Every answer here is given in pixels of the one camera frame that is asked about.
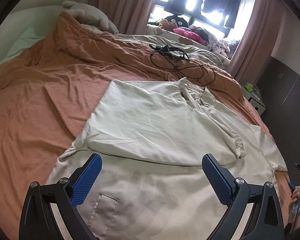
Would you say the cream white large garment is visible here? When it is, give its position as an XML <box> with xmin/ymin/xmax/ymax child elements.
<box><xmin>47</xmin><ymin>79</ymin><xmax>287</xmax><ymax>239</ymax></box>

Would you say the dark grey wardrobe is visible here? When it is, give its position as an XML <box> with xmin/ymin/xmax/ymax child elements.
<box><xmin>257</xmin><ymin>57</ymin><xmax>300</xmax><ymax>169</ymax></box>

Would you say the white bedside shelf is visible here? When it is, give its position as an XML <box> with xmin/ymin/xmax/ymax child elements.
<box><xmin>240</xmin><ymin>82</ymin><xmax>266</xmax><ymax>115</ymax></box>

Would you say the orange-brown bed blanket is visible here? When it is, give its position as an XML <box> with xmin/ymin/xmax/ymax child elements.
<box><xmin>0</xmin><ymin>11</ymin><xmax>291</xmax><ymax>240</ymax></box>

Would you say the black cable on bed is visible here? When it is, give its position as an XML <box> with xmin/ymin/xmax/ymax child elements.
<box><xmin>148</xmin><ymin>43</ymin><xmax>217</xmax><ymax>87</ymax></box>

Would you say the grey plush toy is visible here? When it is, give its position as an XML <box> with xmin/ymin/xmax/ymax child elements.
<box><xmin>62</xmin><ymin>1</ymin><xmax>119</xmax><ymax>34</ymax></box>

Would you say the right pink-brown curtain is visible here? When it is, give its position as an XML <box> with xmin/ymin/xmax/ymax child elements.
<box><xmin>227</xmin><ymin>0</ymin><xmax>285</xmax><ymax>83</ymax></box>

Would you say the brown black plush toy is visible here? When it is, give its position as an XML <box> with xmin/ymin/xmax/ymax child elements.
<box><xmin>158</xmin><ymin>15</ymin><xmax>189</xmax><ymax>31</ymax></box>

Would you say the pink cloth on sill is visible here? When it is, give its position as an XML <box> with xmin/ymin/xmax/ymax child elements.
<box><xmin>173</xmin><ymin>28</ymin><xmax>207</xmax><ymax>45</ymax></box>

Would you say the floral patterned bed sheet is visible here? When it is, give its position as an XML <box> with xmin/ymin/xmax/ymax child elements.
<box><xmin>115</xmin><ymin>25</ymin><xmax>231</xmax><ymax>70</ymax></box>

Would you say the mint green pillow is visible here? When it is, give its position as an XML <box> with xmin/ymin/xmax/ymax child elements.
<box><xmin>0</xmin><ymin>27</ymin><xmax>45</xmax><ymax>65</ymax></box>

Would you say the pink-brown curtain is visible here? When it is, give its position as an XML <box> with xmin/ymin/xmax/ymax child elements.
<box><xmin>227</xmin><ymin>0</ymin><xmax>285</xmax><ymax>83</ymax></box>
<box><xmin>93</xmin><ymin>0</ymin><xmax>155</xmax><ymax>35</ymax></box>

